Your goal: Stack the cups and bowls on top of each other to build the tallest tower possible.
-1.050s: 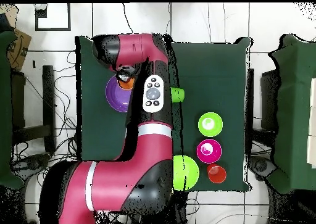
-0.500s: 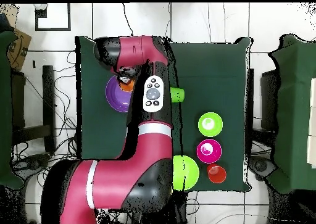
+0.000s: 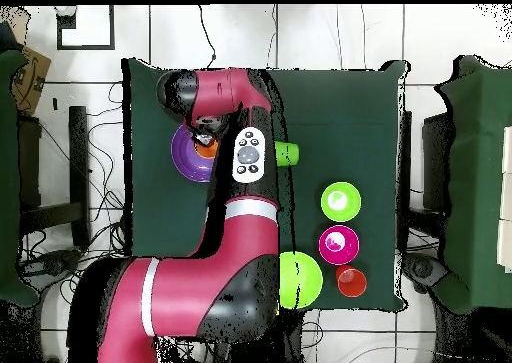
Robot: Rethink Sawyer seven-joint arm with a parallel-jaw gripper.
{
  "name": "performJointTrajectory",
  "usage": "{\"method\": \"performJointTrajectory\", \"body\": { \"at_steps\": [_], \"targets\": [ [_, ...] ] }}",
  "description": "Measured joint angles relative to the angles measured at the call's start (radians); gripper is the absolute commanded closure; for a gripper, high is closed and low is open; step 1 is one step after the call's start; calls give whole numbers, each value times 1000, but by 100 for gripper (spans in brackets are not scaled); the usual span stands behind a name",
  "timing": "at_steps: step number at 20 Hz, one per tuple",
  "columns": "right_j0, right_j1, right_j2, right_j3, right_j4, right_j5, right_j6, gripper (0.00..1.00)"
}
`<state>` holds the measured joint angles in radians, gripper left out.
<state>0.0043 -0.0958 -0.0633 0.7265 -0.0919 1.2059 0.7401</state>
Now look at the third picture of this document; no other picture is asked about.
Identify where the green cup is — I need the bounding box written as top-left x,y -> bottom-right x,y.
274,141 -> 301,169

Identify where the orange cup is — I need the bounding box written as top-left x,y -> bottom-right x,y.
194,138 -> 220,161

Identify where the purple bowl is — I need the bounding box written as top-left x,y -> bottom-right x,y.
170,123 -> 220,184

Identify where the small green bowl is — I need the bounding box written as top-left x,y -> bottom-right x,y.
320,181 -> 363,223

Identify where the large green bowl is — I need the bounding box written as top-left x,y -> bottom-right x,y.
278,251 -> 324,310

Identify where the pink bowl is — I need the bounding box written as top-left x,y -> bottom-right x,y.
318,224 -> 361,267

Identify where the dark green table cloth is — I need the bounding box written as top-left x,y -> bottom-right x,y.
121,57 -> 411,313

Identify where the red-orange cup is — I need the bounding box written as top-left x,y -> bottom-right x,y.
335,264 -> 368,299

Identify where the grey caster base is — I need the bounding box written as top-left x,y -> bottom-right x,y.
401,250 -> 450,296

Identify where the black caster base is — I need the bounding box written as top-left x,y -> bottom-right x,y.
19,248 -> 83,294

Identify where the green cloth side table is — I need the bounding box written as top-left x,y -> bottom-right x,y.
434,54 -> 512,315
0,48 -> 40,308

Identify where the white box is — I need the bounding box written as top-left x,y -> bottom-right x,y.
496,125 -> 512,275

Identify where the cardboard box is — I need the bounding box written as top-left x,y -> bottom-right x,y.
10,45 -> 52,116

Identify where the black floor cable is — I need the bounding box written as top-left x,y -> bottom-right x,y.
198,4 -> 218,70

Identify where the black stand frame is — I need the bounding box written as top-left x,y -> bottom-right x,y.
421,112 -> 456,213
17,105 -> 92,248

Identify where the black square frame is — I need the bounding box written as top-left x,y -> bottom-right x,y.
56,4 -> 116,51

